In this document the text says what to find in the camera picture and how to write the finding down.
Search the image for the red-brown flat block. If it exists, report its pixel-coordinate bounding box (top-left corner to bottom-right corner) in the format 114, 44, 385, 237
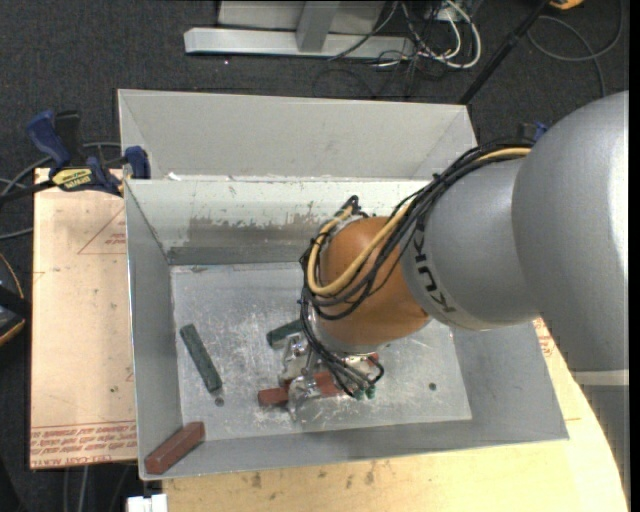
257, 368, 347, 409
144, 420, 207, 476

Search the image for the dark green flat block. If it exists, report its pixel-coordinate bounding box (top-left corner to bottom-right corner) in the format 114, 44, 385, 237
179, 323, 224, 394
265, 319, 306, 349

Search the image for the grey metal bin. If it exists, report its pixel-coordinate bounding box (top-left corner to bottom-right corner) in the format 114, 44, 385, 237
117, 88, 570, 482

